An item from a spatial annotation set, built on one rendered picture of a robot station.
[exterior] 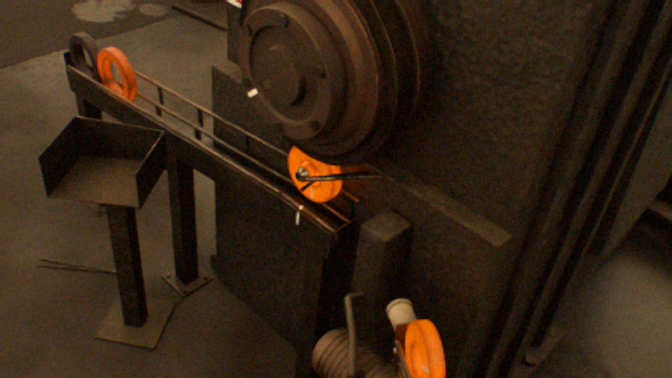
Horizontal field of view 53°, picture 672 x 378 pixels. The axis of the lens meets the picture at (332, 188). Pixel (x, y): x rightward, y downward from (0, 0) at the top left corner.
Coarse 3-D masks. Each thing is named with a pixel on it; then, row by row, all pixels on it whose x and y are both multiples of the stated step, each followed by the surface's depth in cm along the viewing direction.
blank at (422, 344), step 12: (420, 324) 133; (432, 324) 133; (408, 336) 139; (420, 336) 131; (432, 336) 130; (408, 348) 139; (420, 348) 131; (432, 348) 128; (408, 360) 140; (420, 360) 138; (432, 360) 127; (420, 372) 136; (432, 372) 127; (444, 372) 128
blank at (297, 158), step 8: (296, 152) 162; (296, 160) 163; (304, 160) 161; (312, 160) 159; (296, 168) 165; (320, 168) 158; (328, 168) 156; (336, 168) 157; (296, 184) 167; (304, 184) 165; (312, 184) 164; (320, 184) 161; (328, 184) 158; (336, 184) 158; (304, 192) 166; (312, 192) 164; (320, 192) 162; (328, 192) 160; (336, 192) 161; (312, 200) 166; (320, 200) 163
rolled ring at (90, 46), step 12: (72, 36) 225; (84, 36) 222; (72, 48) 229; (84, 48) 222; (96, 48) 221; (72, 60) 233; (84, 60) 233; (96, 60) 221; (84, 72) 232; (96, 72) 223
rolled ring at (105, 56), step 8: (112, 48) 213; (104, 56) 215; (112, 56) 211; (120, 56) 211; (104, 64) 218; (120, 64) 209; (128, 64) 211; (104, 72) 220; (112, 72) 223; (120, 72) 211; (128, 72) 210; (104, 80) 222; (112, 80) 223; (128, 80) 211; (112, 88) 222; (120, 88) 223; (128, 88) 212; (136, 88) 214; (128, 96) 214
